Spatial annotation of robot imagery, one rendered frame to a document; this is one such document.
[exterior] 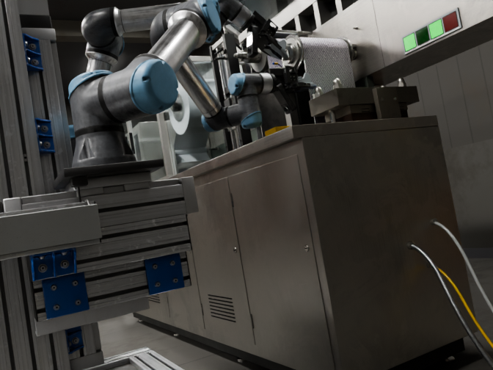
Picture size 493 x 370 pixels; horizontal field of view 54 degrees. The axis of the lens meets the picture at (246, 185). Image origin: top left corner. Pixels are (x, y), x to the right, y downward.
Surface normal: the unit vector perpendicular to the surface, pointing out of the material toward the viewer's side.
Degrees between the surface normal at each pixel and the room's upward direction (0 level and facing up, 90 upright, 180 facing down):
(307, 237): 90
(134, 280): 90
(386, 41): 90
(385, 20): 90
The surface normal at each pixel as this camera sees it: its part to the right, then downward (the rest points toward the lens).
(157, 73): 0.86, -0.08
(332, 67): 0.48, -0.13
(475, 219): -0.88, 0.12
